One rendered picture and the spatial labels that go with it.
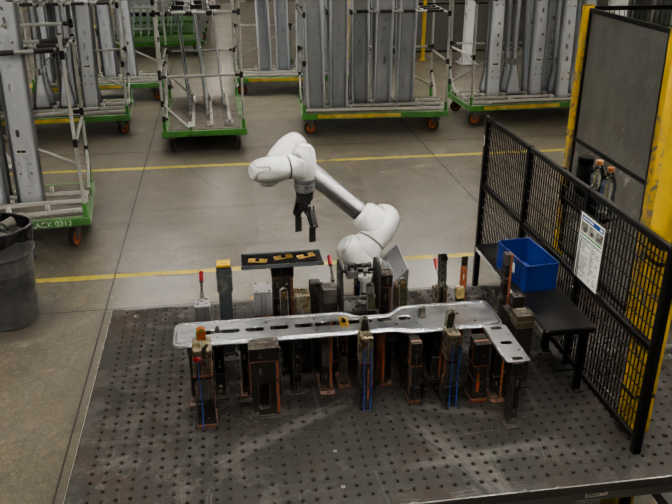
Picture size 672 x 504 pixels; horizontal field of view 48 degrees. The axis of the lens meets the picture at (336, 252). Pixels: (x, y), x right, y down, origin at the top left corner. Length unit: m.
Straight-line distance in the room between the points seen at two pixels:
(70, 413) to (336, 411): 1.91
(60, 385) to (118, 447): 1.81
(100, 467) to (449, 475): 1.29
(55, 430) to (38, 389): 0.46
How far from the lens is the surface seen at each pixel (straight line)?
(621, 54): 5.39
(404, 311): 3.30
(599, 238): 3.20
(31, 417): 4.66
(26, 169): 6.98
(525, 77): 11.23
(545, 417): 3.27
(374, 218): 3.83
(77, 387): 4.83
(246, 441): 3.05
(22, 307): 5.52
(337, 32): 9.87
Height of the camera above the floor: 2.57
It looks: 24 degrees down
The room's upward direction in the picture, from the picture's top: straight up
